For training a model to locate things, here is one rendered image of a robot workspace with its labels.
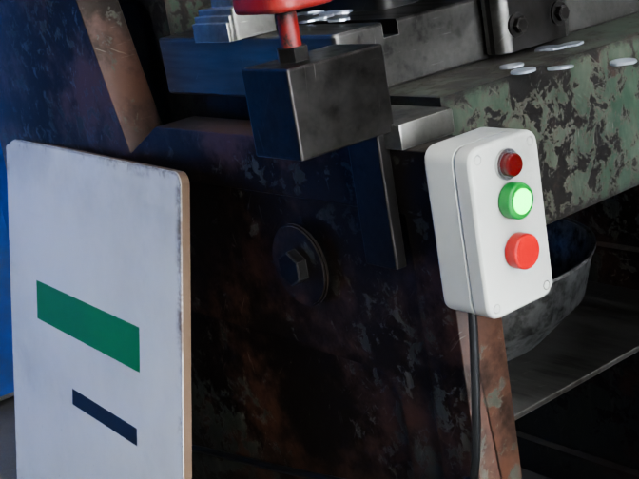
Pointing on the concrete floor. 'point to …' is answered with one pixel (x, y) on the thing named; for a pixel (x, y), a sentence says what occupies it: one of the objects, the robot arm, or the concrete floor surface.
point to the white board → (99, 315)
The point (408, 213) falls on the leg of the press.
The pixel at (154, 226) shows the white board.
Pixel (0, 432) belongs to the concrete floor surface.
